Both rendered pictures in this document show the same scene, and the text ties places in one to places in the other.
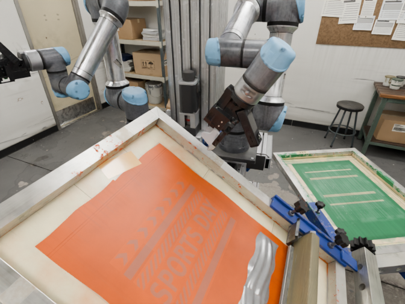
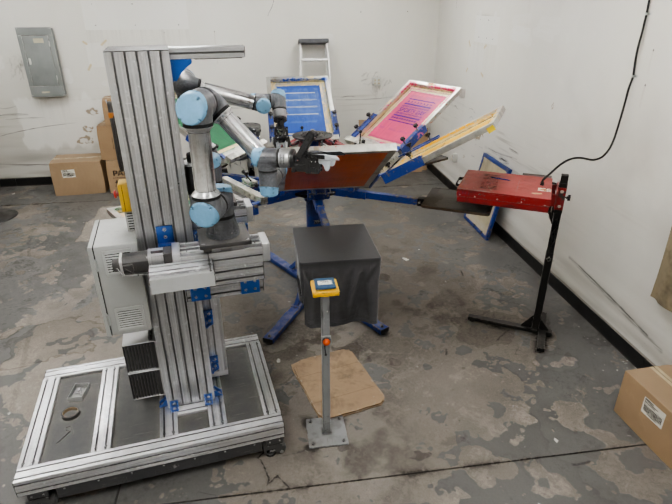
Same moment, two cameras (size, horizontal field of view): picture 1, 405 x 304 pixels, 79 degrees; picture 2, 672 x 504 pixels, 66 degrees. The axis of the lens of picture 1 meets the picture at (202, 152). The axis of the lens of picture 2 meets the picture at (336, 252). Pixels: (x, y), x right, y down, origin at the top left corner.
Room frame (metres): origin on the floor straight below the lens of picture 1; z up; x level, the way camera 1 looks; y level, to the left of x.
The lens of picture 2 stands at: (1.85, 2.43, 2.21)
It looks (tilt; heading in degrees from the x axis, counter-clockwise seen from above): 26 degrees down; 238
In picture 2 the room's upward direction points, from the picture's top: straight up
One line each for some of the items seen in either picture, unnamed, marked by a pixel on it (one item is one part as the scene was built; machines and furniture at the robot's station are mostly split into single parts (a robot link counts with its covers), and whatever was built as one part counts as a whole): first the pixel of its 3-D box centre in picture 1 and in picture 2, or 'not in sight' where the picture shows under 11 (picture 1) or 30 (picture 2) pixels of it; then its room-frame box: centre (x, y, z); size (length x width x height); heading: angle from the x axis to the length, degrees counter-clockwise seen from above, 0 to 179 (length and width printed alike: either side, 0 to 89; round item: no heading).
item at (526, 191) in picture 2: not in sight; (507, 190); (-0.87, 0.22, 1.06); 0.61 x 0.46 x 0.12; 126
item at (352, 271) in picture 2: not in sight; (340, 294); (0.51, 0.31, 0.74); 0.45 x 0.03 x 0.43; 156
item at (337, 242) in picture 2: not in sight; (334, 242); (0.42, 0.10, 0.95); 0.48 x 0.44 x 0.01; 66
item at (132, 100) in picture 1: (135, 102); (219, 199); (1.15, 0.33, 1.42); 0.13 x 0.12 x 0.14; 49
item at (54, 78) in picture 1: (62, 83); (269, 180); (1.02, 0.59, 1.56); 0.11 x 0.08 x 0.11; 49
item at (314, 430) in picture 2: not in sight; (325, 364); (0.73, 0.52, 0.48); 0.22 x 0.22 x 0.96; 66
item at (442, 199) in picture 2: not in sight; (397, 197); (-0.42, -0.38, 0.91); 1.34 x 0.40 x 0.08; 126
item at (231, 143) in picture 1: (234, 136); not in sight; (1.02, -0.15, 1.31); 0.15 x 0.15 x 0.10
